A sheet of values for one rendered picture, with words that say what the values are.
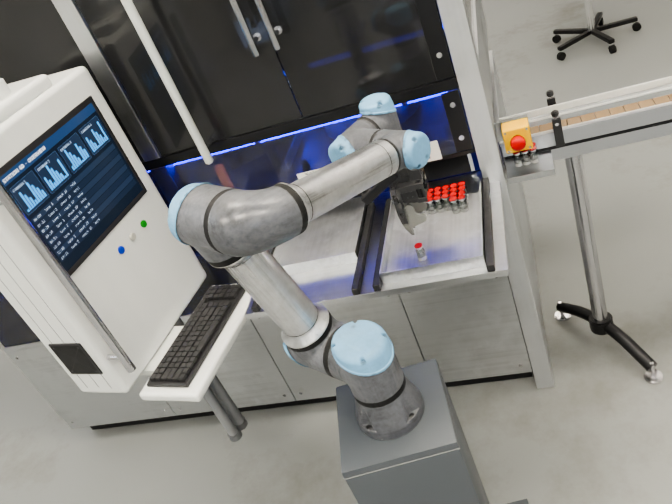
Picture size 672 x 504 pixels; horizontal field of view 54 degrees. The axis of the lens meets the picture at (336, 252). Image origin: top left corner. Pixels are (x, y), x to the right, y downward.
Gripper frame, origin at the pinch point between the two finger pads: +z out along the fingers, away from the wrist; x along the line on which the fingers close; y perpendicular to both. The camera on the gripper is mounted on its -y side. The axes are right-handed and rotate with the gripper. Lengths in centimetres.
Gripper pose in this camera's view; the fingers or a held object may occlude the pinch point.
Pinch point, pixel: (409, 227)
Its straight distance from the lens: 165.5
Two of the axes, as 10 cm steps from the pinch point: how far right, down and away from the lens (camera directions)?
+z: 3.4, 7.6, 5.5
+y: 9.3, -1.9, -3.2
